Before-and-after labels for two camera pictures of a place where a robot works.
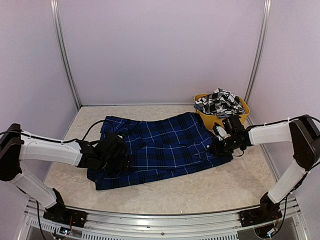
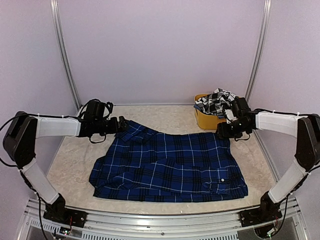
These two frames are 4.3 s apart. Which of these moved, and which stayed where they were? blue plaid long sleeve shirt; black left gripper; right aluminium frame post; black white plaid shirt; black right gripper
Moved: black right gripper; black left gripper; blue plaid long sleeve shirt
Stayed: black white plaid shirt; right aluminium frame post
